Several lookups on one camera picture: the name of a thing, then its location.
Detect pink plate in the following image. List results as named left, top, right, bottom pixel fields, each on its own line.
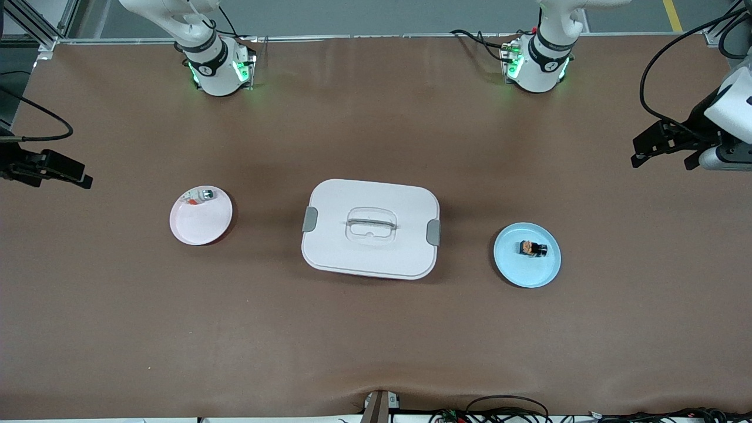
left=169, top=186, right=233, bottom=246

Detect light blue plate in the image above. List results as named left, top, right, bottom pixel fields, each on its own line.
left=493, top=222, right=562, bottom=288

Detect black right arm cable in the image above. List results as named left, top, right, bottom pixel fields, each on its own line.
left=0, top=87, right=75, bottom=143

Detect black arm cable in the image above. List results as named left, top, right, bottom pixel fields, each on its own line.
left=639, top=5, right=752, bottom=142
left=0, top=87, right=75, bottom=143

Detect white lidded storage box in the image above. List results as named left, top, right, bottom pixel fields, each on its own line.
left=301, top=179, right=441, bottom=280

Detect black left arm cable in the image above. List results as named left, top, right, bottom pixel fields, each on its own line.
left=639, top=5, right=752, bottom=142

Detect tangled cable bundle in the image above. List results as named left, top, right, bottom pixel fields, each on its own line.
left=429, top=395, right=752, bottom=423

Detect black base cable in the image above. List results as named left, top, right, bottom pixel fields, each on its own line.
left=217, top=6, right=241, bottom=39
left=451, top=29, right=518, bottom=62

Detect brown wooden post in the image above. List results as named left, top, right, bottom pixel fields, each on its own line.
left=360, top=390, right=401, bottom=423

